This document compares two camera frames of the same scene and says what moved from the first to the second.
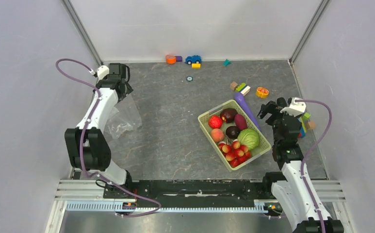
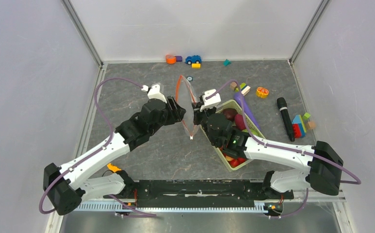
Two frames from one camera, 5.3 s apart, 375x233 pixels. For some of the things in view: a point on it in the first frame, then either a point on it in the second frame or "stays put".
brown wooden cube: [233, 85] stays put
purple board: [240, 98] stays put
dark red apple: [229, 115] stays put
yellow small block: [195, 65] stays put
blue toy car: [193, 59] stays put
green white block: [244, 89] stays put
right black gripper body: [274, 119] to [201, 118]
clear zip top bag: [124, 118] to [186, 98]
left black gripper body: [128, 90] to [170, 116]
